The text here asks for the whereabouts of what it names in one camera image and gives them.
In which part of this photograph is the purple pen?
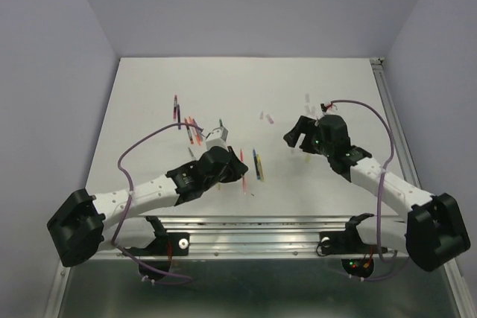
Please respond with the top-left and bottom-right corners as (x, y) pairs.
(177, 104), (182, 130)

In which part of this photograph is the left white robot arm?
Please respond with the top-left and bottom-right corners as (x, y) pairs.
(47, 146), (248, 267)

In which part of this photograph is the aluminium front rail frame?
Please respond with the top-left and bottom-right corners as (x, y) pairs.
(59, 213), (459, 259)

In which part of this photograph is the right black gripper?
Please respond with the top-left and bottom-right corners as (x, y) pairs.
(281, 115), (333, 158)

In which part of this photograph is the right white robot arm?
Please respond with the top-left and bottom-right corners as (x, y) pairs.
(283, 115), (471, 272)

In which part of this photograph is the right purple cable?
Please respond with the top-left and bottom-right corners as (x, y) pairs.
(329, 99), (411, 282)

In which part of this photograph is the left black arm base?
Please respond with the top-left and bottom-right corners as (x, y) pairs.
(119, 216), (193, 286)

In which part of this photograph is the dark blue pen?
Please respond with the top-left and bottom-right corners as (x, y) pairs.
(252, 148), (261, 180)

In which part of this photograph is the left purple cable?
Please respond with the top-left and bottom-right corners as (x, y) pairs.
(110, 123), (206, 284)

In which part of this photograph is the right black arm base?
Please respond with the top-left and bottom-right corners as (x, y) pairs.
(315, 213), (378, 281)

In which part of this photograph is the green white pen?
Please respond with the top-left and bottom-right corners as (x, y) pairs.
(188, 147), (196, 160)

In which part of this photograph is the purple cable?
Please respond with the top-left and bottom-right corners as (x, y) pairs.
(329, 99), (411, 282)
(110, 123), (206, 284)

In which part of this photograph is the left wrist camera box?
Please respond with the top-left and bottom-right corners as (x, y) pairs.
(205, 126), (228, 150)

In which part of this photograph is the aluminium right side rail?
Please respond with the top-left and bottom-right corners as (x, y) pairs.
(370, 58), (420, 187)

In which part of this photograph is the magenta pen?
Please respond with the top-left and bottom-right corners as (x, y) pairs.
(173, 95), (177, 121)

